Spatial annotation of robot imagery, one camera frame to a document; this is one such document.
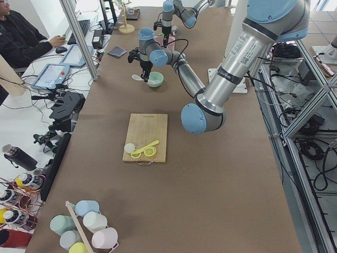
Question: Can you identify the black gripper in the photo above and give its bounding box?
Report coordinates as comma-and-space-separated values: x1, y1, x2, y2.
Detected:
162, 26, 172, 47
140, 60, 152, 82

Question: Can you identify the white ceramic spoon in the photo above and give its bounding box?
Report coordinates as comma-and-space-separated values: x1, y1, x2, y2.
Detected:
132, 74, 155, 84

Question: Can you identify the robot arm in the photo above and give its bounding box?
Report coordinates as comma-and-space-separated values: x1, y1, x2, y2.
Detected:
128, 1, 311, 134
153, 0, 219, 48

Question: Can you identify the pink bowl with ice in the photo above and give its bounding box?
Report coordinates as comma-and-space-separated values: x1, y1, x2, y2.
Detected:
154, 36, 175, 50

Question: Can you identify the mint green bowl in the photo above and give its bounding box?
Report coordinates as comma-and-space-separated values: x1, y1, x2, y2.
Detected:
147, 71, 164, 87

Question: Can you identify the yellow plastic spoon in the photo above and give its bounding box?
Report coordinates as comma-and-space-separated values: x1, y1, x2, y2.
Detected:
131, 140, 160, 155

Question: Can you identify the grey folded cloth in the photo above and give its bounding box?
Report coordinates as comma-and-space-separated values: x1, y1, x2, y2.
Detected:
107, 46, 127, 59

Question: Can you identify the wooden mug tree stand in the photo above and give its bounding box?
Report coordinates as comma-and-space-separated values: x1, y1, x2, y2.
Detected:
116, 0, 135, 34

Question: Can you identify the dark tray with cups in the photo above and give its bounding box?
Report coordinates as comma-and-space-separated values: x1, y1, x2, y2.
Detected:
126, 8, 140, 21

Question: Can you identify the wooden cutting board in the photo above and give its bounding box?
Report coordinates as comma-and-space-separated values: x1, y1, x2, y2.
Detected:
122, 113, 168, 163

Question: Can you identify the white round lid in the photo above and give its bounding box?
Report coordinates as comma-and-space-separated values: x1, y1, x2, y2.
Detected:
124, 143, 135, 154

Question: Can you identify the teach pendant tablet far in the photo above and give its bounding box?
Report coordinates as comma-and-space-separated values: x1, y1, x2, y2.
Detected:
60, 44, 85, 67

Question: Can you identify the teach pendant tablet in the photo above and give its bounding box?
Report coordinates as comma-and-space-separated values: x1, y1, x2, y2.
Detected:
60, 44, 85, 67
31, 64, 70, 90

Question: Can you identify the lemon slice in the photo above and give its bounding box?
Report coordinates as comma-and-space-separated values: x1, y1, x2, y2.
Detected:
143, 146, 157, 157

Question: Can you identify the black keyboard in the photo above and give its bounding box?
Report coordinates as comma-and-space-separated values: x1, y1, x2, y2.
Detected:
67, 20, 91, 45

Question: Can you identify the black computer mouse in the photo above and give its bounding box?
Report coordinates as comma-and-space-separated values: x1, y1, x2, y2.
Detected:
55, 46, 68, 54

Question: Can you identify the teach pendant tablet near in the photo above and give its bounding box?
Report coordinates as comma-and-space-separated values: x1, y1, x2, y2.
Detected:
31, 64, 70, 90

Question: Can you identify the person in black jacket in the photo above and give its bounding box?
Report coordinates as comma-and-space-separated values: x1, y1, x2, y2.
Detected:
1, 1, 65, 69

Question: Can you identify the black monitor bar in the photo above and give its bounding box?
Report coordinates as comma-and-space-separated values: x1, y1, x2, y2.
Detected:
40, 133, 72, 202

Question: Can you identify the blue cup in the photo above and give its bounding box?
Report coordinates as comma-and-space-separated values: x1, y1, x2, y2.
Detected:
75, 200, 100, 217

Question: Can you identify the black water bottle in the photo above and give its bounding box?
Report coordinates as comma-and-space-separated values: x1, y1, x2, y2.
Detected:
2, 144, 37, 171

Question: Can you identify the white cup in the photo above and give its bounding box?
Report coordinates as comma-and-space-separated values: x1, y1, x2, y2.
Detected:
83, 211, 107, 233

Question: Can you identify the yellow sauce bottle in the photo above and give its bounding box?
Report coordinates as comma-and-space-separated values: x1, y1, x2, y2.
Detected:
17, 173, 44, 190

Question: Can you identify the pink cup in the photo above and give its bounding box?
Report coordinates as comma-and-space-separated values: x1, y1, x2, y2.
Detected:
92, 227, 118, 249

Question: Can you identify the green cup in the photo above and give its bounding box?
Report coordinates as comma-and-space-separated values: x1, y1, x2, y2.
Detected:
49, 215, 75, 236

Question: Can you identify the grey-blue cup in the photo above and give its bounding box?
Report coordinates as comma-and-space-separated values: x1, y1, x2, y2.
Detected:
60, 230, 82, 250

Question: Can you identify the yellow cup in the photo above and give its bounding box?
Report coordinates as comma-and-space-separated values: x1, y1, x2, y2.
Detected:
68, 242, 88, 253

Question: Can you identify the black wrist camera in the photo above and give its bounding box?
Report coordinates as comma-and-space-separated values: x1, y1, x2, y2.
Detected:
127, 47, 140, 63

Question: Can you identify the aluminium frame post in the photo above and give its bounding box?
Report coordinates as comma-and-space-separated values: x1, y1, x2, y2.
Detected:
59, 0, 99, 81

